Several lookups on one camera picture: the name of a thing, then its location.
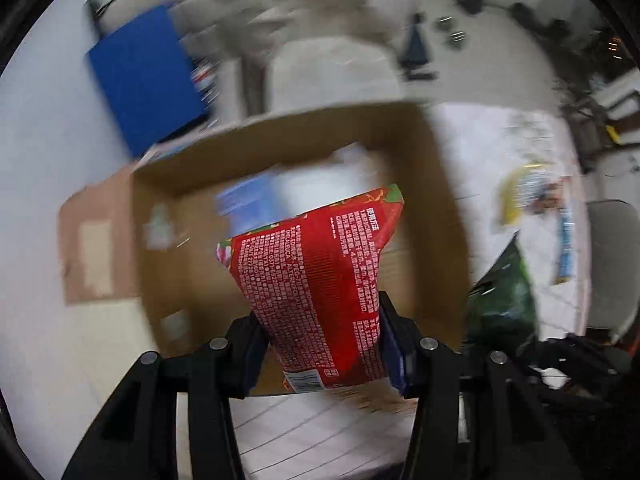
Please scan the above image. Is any black barbell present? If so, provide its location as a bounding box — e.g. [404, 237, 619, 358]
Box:
[454, 0, 572, 44]

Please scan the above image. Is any blue flat board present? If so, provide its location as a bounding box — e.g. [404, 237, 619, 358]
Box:
[88, 4, 208, 158]

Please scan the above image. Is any chrome dumbbell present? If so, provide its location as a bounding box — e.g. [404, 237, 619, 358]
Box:
[435, 15, 466, 50]

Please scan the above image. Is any yellow zebra snack bag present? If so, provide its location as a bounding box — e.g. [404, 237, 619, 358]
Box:
[499, 162, 563, 226]

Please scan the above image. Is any red snack bag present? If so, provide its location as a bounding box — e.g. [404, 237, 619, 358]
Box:
[216, 184, 404, 392]

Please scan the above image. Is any brown cardboard box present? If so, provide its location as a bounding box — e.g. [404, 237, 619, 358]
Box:
[58, 101, 471, 354]

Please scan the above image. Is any grey padded chair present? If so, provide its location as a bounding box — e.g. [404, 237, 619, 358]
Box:
[587, 200, 639, 339]

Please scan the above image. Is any long blue snack pack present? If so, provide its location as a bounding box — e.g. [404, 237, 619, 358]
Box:
[554, 177, 575, 285]

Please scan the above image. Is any green snack bag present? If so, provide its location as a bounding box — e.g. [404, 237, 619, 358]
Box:
[464, 233, 538, 356]

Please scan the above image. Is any white cotton pads bag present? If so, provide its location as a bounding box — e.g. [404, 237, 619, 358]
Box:
[215, 143, 385, 236]

